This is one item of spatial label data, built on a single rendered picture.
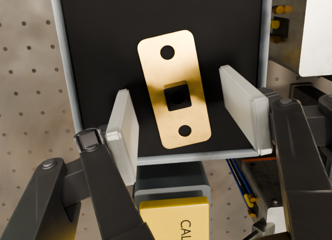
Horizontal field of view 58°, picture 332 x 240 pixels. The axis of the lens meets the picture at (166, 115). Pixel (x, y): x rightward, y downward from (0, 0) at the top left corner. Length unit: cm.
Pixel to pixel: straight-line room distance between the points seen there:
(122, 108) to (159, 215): 13
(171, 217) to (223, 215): 63
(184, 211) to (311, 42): 18
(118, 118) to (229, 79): 7
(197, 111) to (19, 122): 61
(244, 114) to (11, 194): 79
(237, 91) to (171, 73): 6
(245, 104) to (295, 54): 15
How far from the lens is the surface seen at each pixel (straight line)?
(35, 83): 74
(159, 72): 21
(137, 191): 28
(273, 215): 44
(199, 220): 28
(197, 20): 21
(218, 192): 85
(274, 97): 16
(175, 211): 27
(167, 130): 22
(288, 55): 31
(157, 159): 23
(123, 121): 16
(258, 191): 45
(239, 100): 17
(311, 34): 29
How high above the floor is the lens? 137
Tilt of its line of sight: 68 degrees down
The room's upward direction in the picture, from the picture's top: 171 degrees clockwise
